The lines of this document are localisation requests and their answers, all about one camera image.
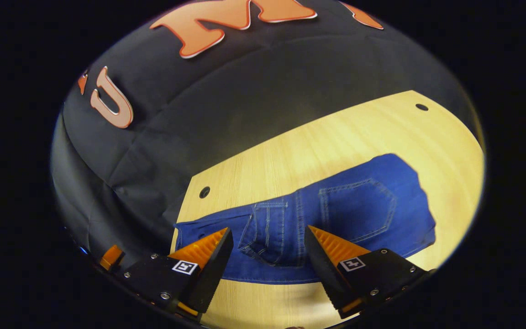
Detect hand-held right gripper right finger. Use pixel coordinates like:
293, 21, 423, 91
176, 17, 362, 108
304, 225, 429, 319

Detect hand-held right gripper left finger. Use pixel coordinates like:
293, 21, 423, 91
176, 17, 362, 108
114, 227, 234, 319

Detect blue denim jeans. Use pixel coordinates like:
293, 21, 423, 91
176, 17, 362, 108
174, 153, 437, 285

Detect black backdrop cloth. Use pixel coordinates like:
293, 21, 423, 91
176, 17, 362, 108
51, 0, 480, 270

